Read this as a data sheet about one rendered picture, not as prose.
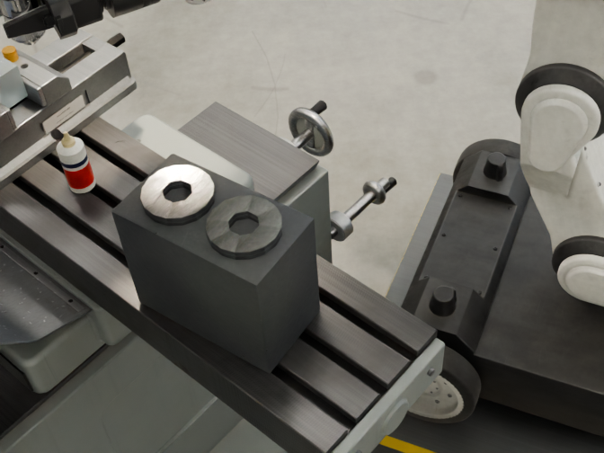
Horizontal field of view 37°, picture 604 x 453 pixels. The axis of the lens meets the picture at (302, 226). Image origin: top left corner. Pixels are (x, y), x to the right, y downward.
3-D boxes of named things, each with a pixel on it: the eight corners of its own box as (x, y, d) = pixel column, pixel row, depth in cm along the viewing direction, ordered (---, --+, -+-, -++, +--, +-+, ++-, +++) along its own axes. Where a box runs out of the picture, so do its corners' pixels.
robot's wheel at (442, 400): (476, 414, 170) (487, 355, 155) (469, 437, 167) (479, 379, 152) (375, 381, 176) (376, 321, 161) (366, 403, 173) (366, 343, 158)
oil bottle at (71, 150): (84, 172, 142) (66, 119, 134) (101, 183, 140) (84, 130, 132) (64, 186, 140) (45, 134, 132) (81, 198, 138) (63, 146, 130)
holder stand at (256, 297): (192, 244, 131) (170, 143, 116) (321, 309, 122) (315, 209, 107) (138, 302, 125) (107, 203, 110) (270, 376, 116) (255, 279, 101)
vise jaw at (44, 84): (22, 60, 150) (15, 40, 147) (73, 88, 145) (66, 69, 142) (-6, 79, 147) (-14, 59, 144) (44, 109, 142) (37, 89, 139)
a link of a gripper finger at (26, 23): (0, 19, 115) (47, 3, 117) (7, 39, 118) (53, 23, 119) (3, 25, 114) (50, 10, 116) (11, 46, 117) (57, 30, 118)
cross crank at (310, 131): (304, 129, 198) (301, 87, 190) (346, 153, 193) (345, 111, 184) (254, 171, 191) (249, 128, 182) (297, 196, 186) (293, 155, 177)
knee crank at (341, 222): (382, 177, 200) (383, 158, 196) (404, 190, 198) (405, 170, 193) (317, 237, 190) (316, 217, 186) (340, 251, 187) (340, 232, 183)
